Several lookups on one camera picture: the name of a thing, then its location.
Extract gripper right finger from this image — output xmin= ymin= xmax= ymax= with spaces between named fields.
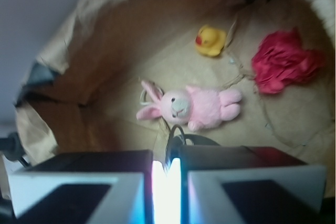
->
xmin=180 ymin=146 xmax=327 ymax=223

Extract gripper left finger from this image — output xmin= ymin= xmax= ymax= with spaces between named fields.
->
xmin=9 ymin=150 xmax=153 ymax=223

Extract silver keys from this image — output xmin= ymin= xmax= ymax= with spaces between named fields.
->
xmin=162 ymin=125 xmax=219 ymax=172

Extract pink plush bunny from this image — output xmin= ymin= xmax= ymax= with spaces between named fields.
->
xmin=136 ymin=81 xmax=243 ymax=132

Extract brown paper bag tray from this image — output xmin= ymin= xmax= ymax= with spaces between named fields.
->
xmin=16 ymin=0 xmax=335 ymax=197

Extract red crumpled paper flower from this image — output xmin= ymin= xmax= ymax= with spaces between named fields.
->
xmin=251 ymin=28 xmax=326 ymax=94

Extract yellow rubber duck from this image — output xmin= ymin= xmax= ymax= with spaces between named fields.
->
xmin=195 ymin=25 xmax=227 ymax=57

